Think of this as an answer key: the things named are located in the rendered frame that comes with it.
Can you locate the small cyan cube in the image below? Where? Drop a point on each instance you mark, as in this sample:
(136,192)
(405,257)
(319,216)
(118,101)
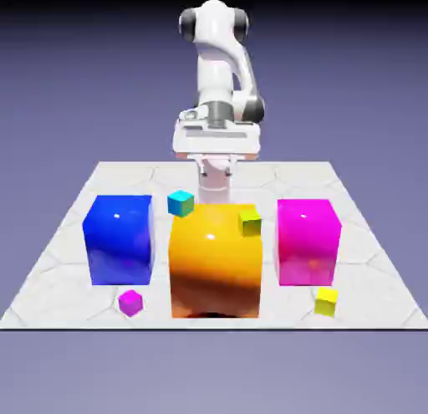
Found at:
(180,204)

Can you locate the large blue box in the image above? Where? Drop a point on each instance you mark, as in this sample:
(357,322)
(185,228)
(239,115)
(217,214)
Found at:
(117,240)

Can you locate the small yellow-green cube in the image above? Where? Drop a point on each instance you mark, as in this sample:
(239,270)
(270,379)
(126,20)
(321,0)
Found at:
(250,222)

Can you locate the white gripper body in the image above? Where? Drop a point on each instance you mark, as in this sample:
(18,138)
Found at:
(217,143)

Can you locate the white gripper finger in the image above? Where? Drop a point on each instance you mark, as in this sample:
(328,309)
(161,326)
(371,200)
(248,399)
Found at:
(228,168)
(203,169)

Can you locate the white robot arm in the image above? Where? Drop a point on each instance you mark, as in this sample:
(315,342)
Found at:
(215,39)

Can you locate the small yellow cube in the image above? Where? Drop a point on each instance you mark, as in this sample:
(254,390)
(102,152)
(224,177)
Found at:
(326,302)

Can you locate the small magenta cube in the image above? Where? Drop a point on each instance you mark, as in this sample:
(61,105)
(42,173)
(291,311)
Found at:
(130,303)

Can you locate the large orange box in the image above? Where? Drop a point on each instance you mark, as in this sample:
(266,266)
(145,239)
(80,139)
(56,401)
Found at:
(214,260)

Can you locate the large magenta box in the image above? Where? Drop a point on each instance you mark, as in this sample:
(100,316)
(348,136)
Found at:
(306,243)

